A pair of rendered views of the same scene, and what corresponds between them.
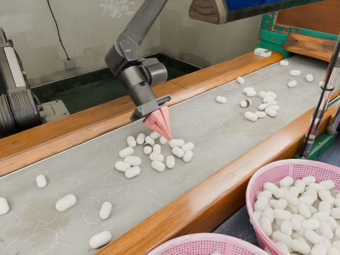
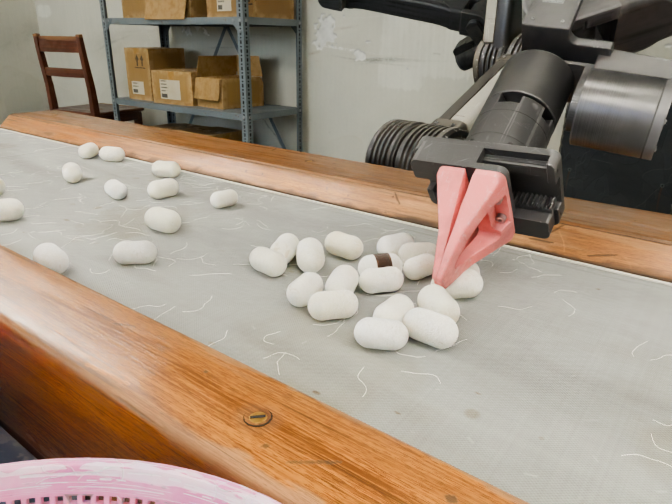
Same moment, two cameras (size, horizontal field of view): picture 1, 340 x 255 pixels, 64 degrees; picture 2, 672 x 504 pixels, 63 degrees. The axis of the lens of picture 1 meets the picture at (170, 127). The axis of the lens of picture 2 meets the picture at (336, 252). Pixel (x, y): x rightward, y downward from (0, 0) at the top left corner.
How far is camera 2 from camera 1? 0.55 m
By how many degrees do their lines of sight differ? 68
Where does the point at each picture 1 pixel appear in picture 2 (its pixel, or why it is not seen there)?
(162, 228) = (22, 298)
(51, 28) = not seen: outside the picture
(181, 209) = (80, 317)
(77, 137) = (364, 196)
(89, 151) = (338, 221)
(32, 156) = (288, 180)
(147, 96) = (484, 131)
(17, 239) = (95, 215)
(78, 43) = not seen: outside the picture
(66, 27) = not seen: outside the picture
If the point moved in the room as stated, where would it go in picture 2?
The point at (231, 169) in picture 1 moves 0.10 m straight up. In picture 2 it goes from (297, 420) to (294, 180)
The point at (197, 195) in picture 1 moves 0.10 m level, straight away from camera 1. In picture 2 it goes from (136, 341) to (332, 336)
